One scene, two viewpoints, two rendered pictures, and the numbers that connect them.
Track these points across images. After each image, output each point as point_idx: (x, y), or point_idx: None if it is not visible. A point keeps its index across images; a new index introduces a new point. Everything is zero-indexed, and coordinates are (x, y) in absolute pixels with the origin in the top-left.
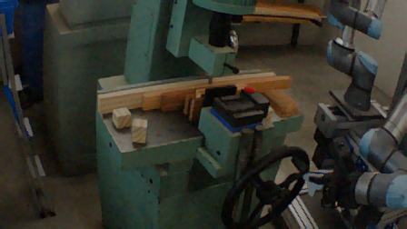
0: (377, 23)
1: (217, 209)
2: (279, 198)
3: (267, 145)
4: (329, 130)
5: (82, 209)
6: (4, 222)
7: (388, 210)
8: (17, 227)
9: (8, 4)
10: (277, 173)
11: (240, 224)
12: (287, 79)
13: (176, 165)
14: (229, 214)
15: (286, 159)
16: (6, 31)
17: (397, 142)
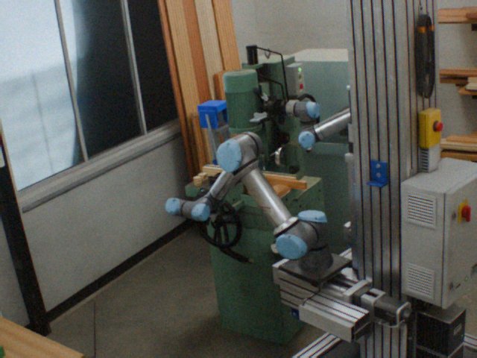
0: (301, 134)
1: (240, 245)
2: (275, 259)
3: (227, 200)
4: (343, 234)
5: None
6: (206, 259)
7: (282, 287)
8: (211, 265)
9: (211, 109)
10: (274, 238)
11: (209, 237)
12: (300, 182)
13: None
14: (195, 222)
15: (472, 314)
16: (211, 125)
17: (212, 195)
